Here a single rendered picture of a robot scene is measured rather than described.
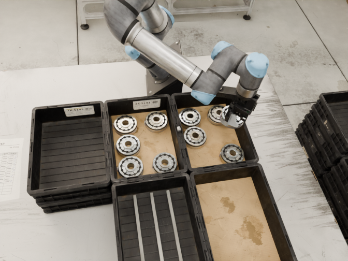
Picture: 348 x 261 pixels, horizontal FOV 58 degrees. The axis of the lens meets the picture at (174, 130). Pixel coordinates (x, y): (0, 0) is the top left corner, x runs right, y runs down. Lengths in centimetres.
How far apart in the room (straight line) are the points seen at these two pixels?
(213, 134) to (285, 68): 181
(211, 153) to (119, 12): 70
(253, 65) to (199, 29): 229
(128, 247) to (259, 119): 96
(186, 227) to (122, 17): 79
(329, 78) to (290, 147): 165
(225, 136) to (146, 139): 36
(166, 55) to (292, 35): 258
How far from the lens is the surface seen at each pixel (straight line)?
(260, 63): 104
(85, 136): 145
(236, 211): 132
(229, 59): 108
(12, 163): 162
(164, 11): 148
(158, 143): 140
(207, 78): 107
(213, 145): 143
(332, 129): 212
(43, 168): 141
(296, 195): 159
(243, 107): 119
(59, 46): 313
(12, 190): 155
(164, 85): 154
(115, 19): 108
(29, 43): 322
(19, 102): 181
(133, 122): 142
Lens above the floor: 203
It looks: 56 degrees down
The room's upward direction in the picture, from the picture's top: 8 degrees clockwise
